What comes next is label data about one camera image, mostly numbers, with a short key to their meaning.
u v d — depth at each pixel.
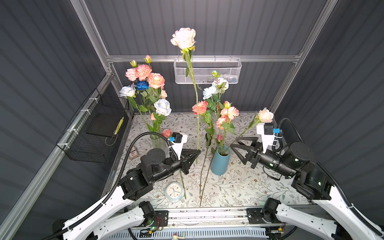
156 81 0.64
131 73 0.67
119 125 0.76
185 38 0.43
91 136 0.72
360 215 0.38
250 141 0.52
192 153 0.56
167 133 1.05
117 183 0.44
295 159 0.39
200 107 0.64
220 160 0.75
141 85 0.68
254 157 0.45
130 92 0.68
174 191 0.80
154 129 0.84
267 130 0.44
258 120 0.64
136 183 0.45
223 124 0.66
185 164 0.50
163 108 0.65
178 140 0.51
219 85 0.68
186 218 0.75
